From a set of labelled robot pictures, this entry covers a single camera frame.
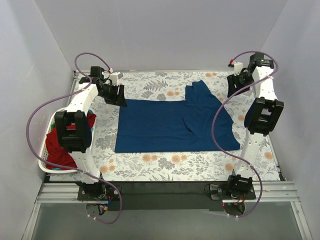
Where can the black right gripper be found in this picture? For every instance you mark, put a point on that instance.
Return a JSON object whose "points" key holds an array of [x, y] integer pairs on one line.
{"points": [[236, 81]]}

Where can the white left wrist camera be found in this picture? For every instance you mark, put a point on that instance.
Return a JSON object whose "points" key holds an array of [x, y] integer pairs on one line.
{"points": [[115, 77]]}

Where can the white plastic laundry basket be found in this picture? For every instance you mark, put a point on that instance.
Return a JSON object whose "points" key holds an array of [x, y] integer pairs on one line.
{"points": [[46, 155]]}

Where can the dark blue t shirt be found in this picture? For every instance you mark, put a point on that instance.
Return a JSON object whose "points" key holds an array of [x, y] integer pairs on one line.
{"points": [[190, 125]]}

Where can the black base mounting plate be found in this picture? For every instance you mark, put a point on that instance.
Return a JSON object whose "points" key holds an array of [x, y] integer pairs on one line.
{"points": [[163, 195]]}

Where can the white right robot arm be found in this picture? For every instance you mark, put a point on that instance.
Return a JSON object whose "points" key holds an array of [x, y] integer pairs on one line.
{"points": [[260, 119]]}

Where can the aluminium frame rail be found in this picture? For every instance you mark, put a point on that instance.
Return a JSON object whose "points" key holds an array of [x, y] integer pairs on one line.
{"points": [[273, 191]]}

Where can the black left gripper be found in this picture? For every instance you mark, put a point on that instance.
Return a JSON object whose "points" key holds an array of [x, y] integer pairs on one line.
{"points": [[111, 93]]}

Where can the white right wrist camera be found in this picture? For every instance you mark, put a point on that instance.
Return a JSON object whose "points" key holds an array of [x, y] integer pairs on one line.
{"points": [[237, 66]]}

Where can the red t shirt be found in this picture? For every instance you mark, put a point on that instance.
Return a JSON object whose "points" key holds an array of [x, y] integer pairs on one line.
{"points": [[58, 155]]}

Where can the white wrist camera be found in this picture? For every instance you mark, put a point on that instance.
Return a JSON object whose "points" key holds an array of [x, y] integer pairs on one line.
{"points": [[237, 66], [115, 77]]}

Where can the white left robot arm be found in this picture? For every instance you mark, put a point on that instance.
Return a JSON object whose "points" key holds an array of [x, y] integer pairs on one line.
{"points": [[82, 101]]}

